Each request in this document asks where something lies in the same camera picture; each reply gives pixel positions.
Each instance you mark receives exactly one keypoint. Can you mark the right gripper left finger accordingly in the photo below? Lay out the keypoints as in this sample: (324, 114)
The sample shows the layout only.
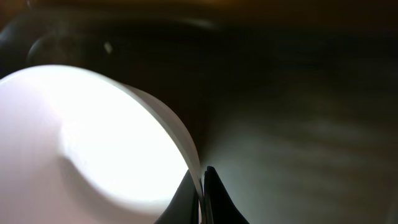
(184, 206)

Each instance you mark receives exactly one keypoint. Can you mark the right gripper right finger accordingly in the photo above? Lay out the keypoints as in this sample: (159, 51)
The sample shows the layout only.
(219, 207)

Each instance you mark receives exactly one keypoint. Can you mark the pink bowl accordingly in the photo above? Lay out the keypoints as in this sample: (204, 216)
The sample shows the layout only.
(79, 147)

